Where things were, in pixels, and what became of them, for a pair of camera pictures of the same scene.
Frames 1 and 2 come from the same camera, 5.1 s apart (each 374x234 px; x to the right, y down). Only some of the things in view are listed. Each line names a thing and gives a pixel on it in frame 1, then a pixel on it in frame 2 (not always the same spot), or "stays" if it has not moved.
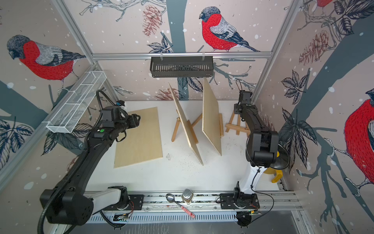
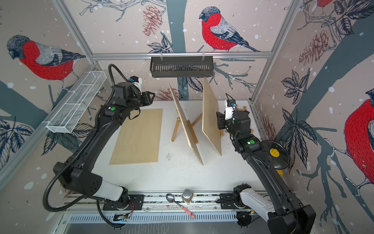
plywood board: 142,143 stays
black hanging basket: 181,67 stays
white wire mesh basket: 65,119 stays
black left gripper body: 132,121 → 145,100
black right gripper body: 237,106 → 224,123
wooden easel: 190,126 stays
